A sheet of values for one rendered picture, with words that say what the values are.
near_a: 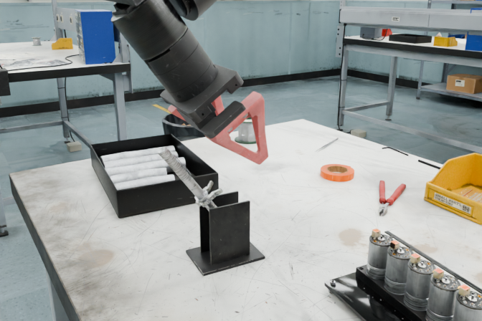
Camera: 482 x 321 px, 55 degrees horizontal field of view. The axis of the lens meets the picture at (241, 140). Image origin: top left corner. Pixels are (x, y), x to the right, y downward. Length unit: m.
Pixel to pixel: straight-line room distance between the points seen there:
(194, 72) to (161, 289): 0.24
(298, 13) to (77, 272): 5.58
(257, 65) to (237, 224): 5.17
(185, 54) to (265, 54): 5.28
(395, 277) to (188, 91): 0.28
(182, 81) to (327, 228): 0.31
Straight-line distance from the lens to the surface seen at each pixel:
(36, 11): 4.65
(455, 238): 0.69
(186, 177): 0.52
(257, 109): 0.46
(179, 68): 0.46
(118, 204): 0.69
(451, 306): 0.48
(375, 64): 6.24
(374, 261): 0.52
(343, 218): 0.70
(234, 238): 0.56
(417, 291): 0.49
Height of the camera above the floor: 1.06
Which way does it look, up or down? 18 degrees down
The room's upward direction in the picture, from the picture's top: straight up
